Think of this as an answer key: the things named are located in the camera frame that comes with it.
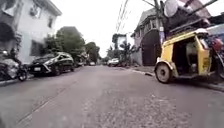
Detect white car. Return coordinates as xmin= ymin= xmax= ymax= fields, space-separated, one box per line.
xmin=107 ymin=57 xmax=121 ymax=68

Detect palm trees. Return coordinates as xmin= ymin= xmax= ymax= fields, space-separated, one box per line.
xmin=105 ymin=40 xmax=133 ymax=68

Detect grey concrete road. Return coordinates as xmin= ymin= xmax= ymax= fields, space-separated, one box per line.
xmin=0 ymin=64 xmax=224 ymax=128

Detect building with dark gate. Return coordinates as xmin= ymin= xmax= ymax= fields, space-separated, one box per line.
xmin=129 ymin=7 xmax=168 ymax=68

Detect row of trees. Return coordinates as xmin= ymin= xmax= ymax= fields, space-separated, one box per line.
xmin=43 ymin=25 xmax=101 ymax=66

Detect yellow tricycle sidecar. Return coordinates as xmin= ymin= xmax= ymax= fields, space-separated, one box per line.
xmin=153 ymin=28 xmax=224 ymax=84

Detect dark car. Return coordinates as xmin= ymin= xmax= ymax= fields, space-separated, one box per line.
xmin=28 ymin=51 xmax=76 ymax=77

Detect utility pole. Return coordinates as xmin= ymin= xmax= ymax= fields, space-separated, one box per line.
xmin=143 ymin=0 xmax=168 ymax=46

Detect satellite dish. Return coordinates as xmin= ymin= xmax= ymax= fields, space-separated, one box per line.
xmin=163 ymin=0 xmax=180 ymax=18

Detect white two-storey building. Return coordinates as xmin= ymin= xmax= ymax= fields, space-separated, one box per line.
xmin=0 ymin=0 xmax=63 ymax=66

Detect motorcycle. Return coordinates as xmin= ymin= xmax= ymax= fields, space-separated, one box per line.
xmin=0 ymin=48 xmax=29 ymax=83

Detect concrete kerb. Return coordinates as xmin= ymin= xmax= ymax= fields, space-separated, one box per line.
xmin=0 ymin=73 xmax=34 ymax=87

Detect overhead wires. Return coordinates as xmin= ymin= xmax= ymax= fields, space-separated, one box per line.
xmin=114 ymin=0 xmax=131 ymax=34

